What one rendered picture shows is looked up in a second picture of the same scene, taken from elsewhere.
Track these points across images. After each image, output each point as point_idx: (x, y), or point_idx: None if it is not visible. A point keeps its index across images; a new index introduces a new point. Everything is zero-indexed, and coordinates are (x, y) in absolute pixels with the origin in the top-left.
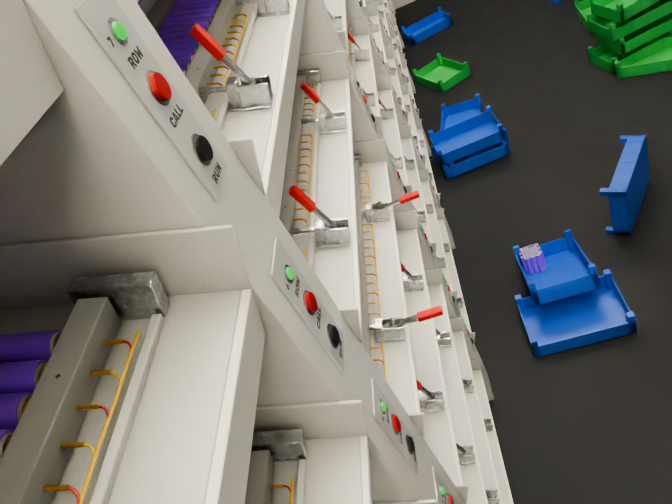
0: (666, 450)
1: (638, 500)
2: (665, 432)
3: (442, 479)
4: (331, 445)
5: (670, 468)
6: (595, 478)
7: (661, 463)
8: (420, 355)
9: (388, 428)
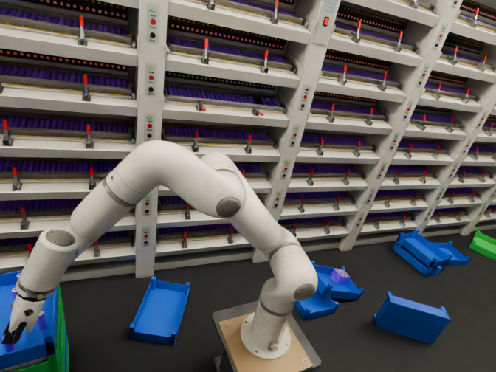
0: None
1: (209, 308)
2: None
3: (156, 123)
4: (135, 51)
5: None
6: (218, 294)
7: None
8: (215, 149)
9: (147, 71)
